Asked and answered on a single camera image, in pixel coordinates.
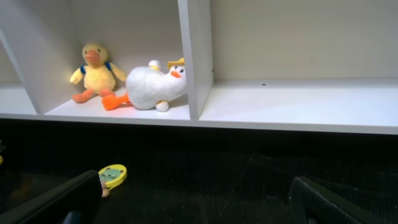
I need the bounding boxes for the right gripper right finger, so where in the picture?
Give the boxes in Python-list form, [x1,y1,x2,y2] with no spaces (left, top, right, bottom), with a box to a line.
[288,176,386,224]

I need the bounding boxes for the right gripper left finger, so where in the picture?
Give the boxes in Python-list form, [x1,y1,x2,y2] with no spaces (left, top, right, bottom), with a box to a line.
[0,169,103,224]

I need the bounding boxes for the yellow rattle drum toy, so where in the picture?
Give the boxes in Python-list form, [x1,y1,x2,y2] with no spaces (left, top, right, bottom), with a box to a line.
[98,164,128,198]

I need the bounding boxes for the white shelf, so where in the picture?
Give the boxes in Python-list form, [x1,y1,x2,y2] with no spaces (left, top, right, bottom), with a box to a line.
[0,0,398,136]

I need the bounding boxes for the yellow plush duck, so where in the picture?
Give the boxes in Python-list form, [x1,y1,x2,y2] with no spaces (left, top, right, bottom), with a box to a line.
[69,42,127,104]

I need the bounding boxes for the white plush duck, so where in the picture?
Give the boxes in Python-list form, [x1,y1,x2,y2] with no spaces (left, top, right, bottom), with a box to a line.
[101,57,188,113]

